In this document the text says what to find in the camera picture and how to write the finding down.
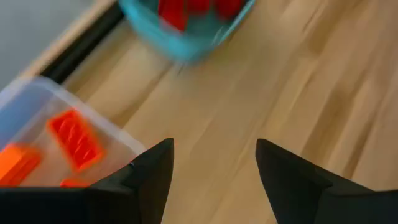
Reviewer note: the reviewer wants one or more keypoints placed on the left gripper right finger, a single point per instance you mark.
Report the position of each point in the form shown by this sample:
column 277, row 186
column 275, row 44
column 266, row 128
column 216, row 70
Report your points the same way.
column 295, row 193

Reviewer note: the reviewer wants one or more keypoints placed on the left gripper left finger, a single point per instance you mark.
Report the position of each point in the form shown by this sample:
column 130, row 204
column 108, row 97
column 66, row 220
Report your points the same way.
column 146, row 186

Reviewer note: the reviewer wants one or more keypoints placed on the orange long block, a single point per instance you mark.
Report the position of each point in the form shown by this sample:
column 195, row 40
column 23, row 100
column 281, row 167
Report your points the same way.
column 17, row 163
column 74, row 183
column 76, row 140

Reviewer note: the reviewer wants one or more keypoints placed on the red long block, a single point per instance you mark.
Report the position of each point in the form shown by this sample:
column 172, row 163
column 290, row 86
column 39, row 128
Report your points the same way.
column 228, row 7
column 174, row 14

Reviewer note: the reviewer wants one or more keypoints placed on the small red block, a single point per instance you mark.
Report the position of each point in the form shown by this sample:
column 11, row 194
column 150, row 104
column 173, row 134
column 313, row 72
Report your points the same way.
column 199, row 4

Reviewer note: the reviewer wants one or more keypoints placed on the clear plastic bin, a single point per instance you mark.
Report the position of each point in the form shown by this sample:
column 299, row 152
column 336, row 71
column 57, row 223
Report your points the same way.
column 31, row 102

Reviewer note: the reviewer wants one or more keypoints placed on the teal plastic bin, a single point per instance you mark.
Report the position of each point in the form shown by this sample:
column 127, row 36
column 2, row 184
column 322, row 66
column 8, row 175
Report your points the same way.
column 174, row 46

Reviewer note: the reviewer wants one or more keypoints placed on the black aluminium table frame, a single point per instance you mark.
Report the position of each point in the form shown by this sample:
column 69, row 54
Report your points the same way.
column 84, row 43

